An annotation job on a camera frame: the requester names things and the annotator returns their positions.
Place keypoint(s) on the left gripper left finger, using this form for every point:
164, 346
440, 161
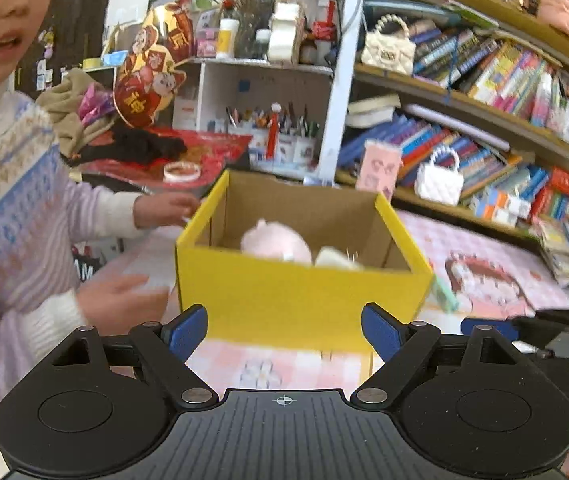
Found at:
163, 351

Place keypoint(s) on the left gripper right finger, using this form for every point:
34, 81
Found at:
405, 350

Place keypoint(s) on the mint green clip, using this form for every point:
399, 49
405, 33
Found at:
446, 299

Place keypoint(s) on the yellow cardboard box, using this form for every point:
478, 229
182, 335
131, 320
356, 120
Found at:
288, 305

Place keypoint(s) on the light pink plush toy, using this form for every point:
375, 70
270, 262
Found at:
275, 241

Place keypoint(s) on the child's hand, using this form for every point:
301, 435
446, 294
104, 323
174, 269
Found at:
117, 305

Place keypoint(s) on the child's other hand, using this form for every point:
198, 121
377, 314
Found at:
164, 209

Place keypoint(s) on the pink checkered table mat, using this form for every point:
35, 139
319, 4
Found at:
489, 278

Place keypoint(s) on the cream foam cube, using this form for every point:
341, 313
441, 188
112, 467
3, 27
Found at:
333, 258

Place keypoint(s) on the lower orange blue box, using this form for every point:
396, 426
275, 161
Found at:
492, 209

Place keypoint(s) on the orange blue box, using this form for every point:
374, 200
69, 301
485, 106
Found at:
512, 203
492, 209

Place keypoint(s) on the white quilted pearl handbag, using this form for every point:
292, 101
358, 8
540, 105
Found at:
438, 183

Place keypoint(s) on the pink sticker cylinder holder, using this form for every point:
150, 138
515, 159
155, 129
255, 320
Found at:
379, 168

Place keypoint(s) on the upper orange blue box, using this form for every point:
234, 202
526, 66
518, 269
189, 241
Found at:
512, 203

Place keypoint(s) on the child in patterned sweater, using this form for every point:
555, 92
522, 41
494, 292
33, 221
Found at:
43, 213

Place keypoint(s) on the row of leaning books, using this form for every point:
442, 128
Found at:
481, 164

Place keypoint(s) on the wooden bookshelf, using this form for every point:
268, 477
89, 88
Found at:
497, 70

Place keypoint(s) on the red fortune god decoration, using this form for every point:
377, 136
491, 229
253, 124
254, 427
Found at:
151, 75

